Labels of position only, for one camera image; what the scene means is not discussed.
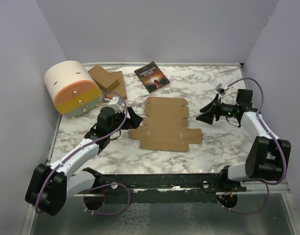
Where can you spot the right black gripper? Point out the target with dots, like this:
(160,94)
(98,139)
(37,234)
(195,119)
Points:
(207,117)

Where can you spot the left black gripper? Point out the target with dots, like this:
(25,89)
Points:
(135,120)

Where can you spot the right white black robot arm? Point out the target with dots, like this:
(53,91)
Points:
(269,155)

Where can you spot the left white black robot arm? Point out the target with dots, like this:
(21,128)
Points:
(51,185)

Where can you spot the flat brown cardboard box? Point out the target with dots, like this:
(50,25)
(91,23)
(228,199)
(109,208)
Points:
(120,88)

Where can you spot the folded brown cardboard box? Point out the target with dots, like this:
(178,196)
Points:
(104,79)

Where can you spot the dark paperback book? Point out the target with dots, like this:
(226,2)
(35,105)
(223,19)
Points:
(152,77)

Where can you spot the cream orange cylindrical drawer unit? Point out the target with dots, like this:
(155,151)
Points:
(71,88)

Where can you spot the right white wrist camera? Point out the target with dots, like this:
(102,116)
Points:
(222,89)

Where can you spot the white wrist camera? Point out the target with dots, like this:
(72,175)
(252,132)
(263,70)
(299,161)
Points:
(222,89)
(116,103)

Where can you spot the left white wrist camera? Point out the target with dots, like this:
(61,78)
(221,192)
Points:
(116,103)

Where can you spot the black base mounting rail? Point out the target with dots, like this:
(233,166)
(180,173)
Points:
(151,188)

